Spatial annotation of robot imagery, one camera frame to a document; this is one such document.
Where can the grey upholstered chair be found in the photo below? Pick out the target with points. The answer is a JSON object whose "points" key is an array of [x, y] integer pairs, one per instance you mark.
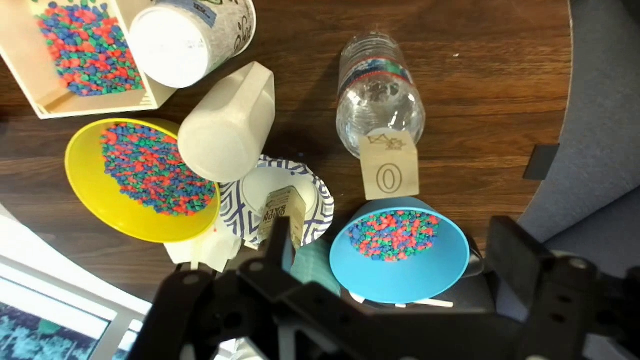
{"points": [[601, 101]]}

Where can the teal plastic item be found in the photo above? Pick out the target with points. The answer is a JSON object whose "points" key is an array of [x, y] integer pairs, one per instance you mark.
{"points": [[313, 267]]}

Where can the thin white stick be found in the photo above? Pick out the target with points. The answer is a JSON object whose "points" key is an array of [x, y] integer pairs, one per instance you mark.
{"points": [[430, 302]]}

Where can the blue patterned paper plate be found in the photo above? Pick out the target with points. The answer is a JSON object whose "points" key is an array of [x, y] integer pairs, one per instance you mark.
{"points": [[321, 201]]}

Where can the yellow plastic bowl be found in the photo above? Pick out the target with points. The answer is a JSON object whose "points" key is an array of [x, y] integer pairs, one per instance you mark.
{"points": [[91, 180]]}

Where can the white paper napkin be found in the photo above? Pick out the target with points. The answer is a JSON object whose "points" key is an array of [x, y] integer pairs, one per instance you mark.
{"points": [[202, 251]]}

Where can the colourful beads in yellow bowl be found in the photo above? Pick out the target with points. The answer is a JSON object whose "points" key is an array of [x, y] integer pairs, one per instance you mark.
{"points": [[157, 170]]}

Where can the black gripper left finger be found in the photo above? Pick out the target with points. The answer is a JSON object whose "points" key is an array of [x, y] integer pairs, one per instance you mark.
{"points": [[281, 242]]}

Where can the colourful beads in blue bowl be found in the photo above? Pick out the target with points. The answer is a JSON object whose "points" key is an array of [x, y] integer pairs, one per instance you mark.
{"points": [[393, 233]]}

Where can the wooden letter O block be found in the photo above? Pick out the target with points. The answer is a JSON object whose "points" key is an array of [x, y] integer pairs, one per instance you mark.
{"points": [[391, 170]]}

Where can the clear plastic water bottle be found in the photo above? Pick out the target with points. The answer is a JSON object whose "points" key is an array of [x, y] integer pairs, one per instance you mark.
{"points": [[380, 93]]}

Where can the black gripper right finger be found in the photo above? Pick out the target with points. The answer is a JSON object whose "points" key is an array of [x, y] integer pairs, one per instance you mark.
{"points": [[516, 256]]}

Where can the printed paper coffee cup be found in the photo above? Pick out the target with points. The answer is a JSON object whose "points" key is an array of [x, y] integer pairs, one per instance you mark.
{"points": [[176, 42]]}

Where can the white square tray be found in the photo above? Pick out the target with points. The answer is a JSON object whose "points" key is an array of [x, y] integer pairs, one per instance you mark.
{"points": [[20, 47]]}

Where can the blue plastic bowl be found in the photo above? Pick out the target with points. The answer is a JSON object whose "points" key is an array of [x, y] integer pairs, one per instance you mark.
{"points": [[401, 281]]}

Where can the small wooden block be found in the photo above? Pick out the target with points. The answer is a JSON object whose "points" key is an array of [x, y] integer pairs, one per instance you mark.
{"points": [[287, 203]]}

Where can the colourful beads in white tray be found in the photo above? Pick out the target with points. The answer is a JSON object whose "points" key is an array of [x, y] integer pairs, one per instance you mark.
{"points": [[91, 51]]}

